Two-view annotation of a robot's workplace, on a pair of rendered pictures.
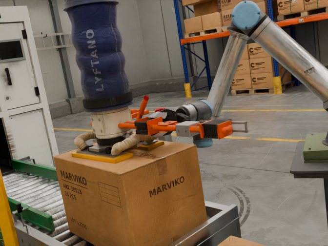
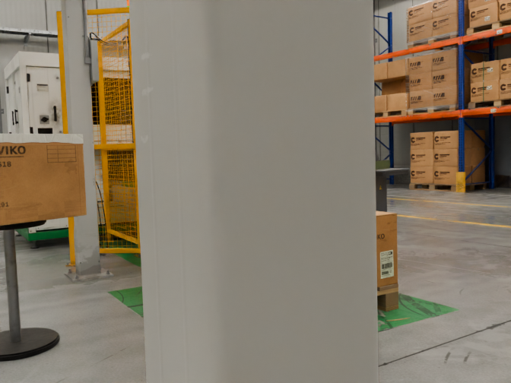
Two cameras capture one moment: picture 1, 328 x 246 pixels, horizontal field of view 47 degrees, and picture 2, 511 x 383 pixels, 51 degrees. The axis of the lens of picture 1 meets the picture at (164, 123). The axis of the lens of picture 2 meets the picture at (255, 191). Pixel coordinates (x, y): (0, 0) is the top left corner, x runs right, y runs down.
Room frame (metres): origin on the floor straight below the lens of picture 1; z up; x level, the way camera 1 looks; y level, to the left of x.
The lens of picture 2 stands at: (-2.43, -0.83, 0.91)
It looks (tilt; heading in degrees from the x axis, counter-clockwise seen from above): 4 degrees down; 11
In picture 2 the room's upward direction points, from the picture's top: 2 degrees counter-clockwise
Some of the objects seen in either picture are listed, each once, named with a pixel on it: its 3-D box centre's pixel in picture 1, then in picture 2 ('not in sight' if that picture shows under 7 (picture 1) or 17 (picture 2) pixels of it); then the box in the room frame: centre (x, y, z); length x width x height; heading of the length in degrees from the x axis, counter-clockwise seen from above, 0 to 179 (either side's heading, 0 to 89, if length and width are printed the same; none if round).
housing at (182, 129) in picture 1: (188, 129); not in sight; (1.39, -0.09, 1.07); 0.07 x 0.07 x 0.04; 43
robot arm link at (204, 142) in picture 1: (202, 133); not in sight; (1.76, -0.17, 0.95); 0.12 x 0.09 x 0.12; 165
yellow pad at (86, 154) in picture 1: (99, 152); not in sight; (1.66, 0.30, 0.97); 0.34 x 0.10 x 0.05; 43
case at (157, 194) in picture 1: (128, 191); not in sight; (1.71, 0.22, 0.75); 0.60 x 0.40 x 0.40; 39
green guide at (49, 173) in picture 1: (60, 173); not in sight; (2.76, 0.82, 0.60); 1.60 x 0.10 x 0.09; 42
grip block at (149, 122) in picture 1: (149, 125); not in sight; (1.54, 0.06, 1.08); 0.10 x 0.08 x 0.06; 133
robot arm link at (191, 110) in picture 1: (185, 113); not in sight; (1.69, -0.10, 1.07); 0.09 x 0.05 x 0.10; 43
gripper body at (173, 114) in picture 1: (172, 118); not in sight; (1.64, -0.04, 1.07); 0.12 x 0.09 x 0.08; 133
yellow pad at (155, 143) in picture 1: (132, 140); not in sight; (1.79, 0.16, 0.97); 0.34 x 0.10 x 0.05; 43
